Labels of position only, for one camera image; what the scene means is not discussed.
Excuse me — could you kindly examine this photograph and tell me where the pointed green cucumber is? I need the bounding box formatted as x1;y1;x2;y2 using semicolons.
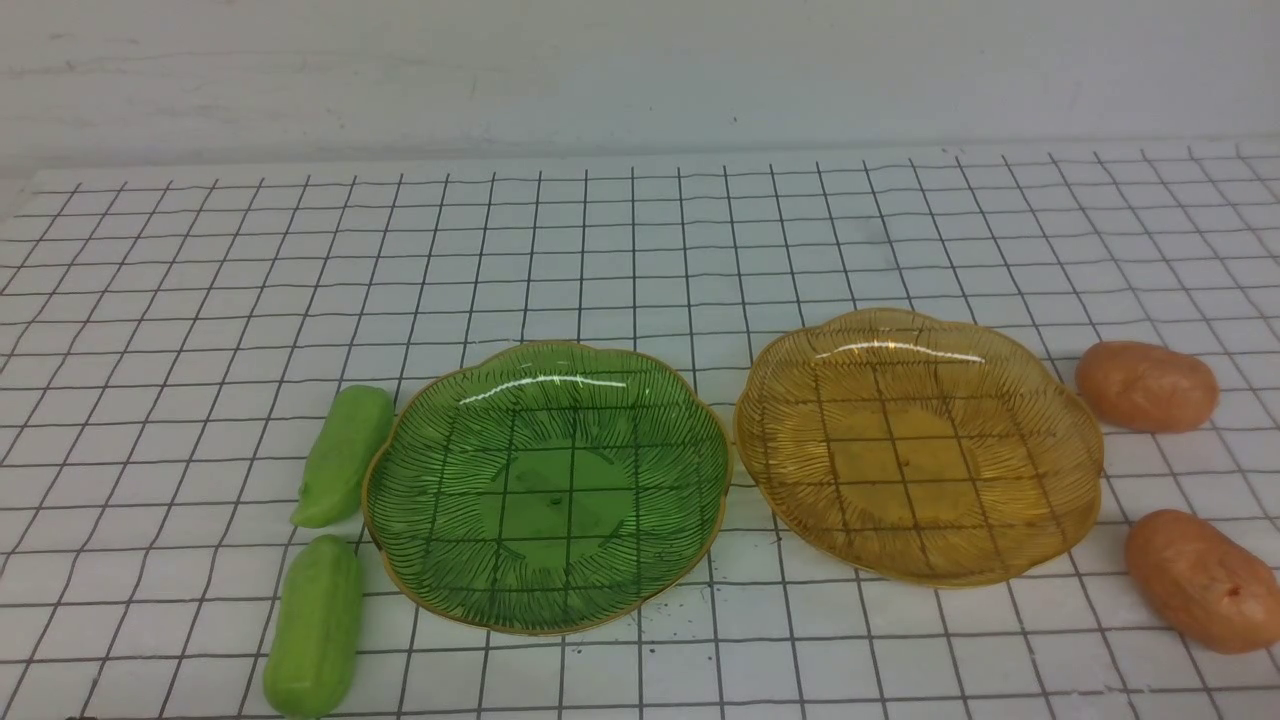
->
291;386;396;529

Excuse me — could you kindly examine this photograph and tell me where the blunt green cucumber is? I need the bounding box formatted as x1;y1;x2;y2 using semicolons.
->
262;536;364;719

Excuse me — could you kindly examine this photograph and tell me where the amber glass plate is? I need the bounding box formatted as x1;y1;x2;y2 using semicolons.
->
733;307;1105;587

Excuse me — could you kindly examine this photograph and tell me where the green glass plate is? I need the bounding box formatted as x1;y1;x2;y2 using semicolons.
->
362;342;733;635

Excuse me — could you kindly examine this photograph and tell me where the brown potato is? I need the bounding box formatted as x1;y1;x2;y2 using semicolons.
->
1125;509;1279;655
1075;341;1220;434

